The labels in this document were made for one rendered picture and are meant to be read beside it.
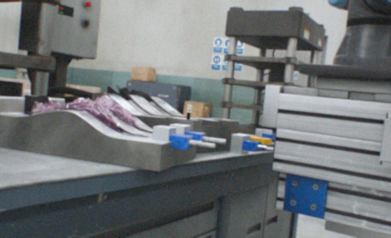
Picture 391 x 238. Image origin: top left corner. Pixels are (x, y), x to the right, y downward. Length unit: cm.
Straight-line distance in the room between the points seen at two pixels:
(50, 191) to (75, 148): 22
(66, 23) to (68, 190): 128
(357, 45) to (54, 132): 63
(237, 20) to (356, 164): 468
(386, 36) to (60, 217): 69
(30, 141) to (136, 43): 855
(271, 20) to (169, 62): 402
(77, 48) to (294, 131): 128
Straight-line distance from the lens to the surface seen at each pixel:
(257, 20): 541
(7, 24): 938
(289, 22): 528
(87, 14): 207
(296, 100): 95
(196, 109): 817
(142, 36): 945
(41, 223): 83
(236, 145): 130
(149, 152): 89
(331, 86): 93
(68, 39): 199
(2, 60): 173
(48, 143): 99
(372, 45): 92
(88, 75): 1025
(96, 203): 91
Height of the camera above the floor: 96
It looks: 3 degrees down
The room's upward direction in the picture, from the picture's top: 6 degrees clockwise
